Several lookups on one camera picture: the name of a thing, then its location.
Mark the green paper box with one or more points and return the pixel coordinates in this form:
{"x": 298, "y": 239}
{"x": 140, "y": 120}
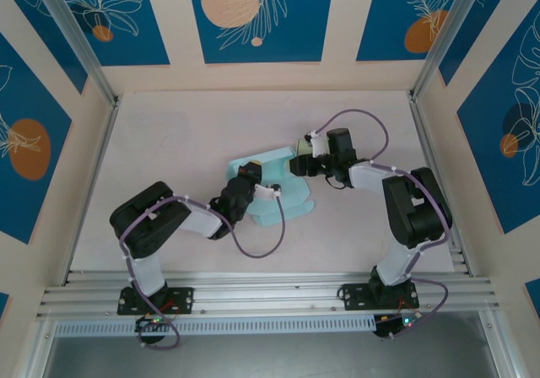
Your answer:
{"x": 300, "y": 147}

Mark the blue paper box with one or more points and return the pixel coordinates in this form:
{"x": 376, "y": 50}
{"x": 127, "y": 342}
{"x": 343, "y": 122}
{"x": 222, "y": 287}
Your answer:
{"x": 287, "y": 209}

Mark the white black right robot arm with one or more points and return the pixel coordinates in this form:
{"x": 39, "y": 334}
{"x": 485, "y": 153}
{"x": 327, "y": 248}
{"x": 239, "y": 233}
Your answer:
{"x": 417, "y": 209}

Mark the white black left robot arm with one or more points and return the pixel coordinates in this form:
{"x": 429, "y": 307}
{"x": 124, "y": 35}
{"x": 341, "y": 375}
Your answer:
{"x": 147, "y": 222}

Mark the grey metal sheet panel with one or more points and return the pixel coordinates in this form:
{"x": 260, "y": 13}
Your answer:
{"x": 270, "y": 359}

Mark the aluminium table side rail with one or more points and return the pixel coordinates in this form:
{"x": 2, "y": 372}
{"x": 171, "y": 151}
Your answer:
{"x": 427, "y": 150}
{"x": 90, "y": 192}

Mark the aluminium mounting rail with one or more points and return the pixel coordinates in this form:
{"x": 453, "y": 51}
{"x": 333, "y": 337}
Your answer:
{"x": 261, "y": 293}

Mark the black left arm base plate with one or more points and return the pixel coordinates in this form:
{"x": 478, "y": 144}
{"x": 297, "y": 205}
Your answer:
{"x": 185, "y": 300}

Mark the blue floral wall panel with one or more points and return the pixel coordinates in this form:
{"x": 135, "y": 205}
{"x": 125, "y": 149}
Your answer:
{"x": 126, "y": 23}
{"x": 498, "y": 11}
{"x": 42, "y": 28}
{"x": 379, "y": 15}
{"x": 295, "y": 36}
{"x": 485, "y": 163}
{"x": 25, "y": 205}

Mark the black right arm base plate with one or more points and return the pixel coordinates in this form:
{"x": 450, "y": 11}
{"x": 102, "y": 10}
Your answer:
{"x": 354, "y": 295}

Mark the slanted aluminium frame post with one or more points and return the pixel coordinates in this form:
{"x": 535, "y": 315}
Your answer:
{"x": 447, "y": 36}
{"x": 76, "y": 36}

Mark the aluminium frame leg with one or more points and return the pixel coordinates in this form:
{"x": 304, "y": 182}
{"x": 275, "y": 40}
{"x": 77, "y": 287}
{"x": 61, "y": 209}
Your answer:
{"x": 38, "y": 352}
{"x": 500, "y": 348}

